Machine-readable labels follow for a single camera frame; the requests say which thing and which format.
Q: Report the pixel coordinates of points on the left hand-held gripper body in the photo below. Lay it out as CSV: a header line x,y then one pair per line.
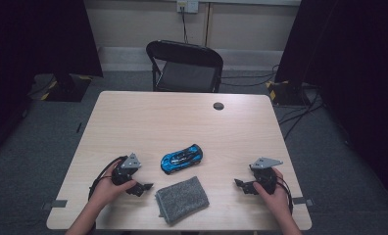
x,y
125,174

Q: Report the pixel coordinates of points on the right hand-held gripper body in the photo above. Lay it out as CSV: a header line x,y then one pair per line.
x,y
265,178

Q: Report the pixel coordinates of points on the grey cloth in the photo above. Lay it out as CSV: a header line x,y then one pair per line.
x,y
182,199

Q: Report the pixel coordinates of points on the blue toy car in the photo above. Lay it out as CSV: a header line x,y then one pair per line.
x,y
181,159

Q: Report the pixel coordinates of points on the person's left hand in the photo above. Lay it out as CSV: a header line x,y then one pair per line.
x,y
107,192

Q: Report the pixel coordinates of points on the person's right hand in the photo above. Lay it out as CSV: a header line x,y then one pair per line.
x,y
278,200

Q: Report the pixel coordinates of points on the grey tape strip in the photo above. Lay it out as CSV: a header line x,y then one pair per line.
x,y
300,200
58,203

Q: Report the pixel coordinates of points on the small black floor object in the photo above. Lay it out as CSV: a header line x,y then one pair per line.
x,y
79,127

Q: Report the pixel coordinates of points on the black stand base yellow stripes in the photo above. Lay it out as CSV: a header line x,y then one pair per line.
x,y
66,89
286,94

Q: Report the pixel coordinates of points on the black folding chair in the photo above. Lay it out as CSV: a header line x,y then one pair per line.
x,y
185,76

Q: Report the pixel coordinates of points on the black curtain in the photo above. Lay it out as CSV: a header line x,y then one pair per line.
x,y
35,42
352,65

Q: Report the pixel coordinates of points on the thin wall conduit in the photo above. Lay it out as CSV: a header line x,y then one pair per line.
x,y
208,26

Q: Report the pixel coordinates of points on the white wall socket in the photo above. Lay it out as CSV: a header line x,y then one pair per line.
x,y
187,6

